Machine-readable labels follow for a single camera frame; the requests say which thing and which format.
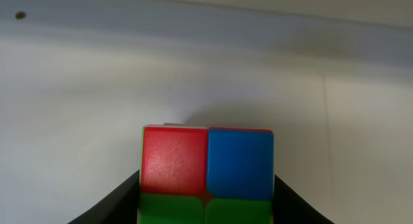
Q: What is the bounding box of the many-coloured puzzle cube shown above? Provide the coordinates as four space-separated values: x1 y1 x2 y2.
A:
137 123 275 224

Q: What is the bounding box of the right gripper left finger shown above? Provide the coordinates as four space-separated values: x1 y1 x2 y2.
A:
67 170 141 224

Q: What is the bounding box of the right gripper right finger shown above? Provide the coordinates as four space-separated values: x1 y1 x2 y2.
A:
273 174 335 224

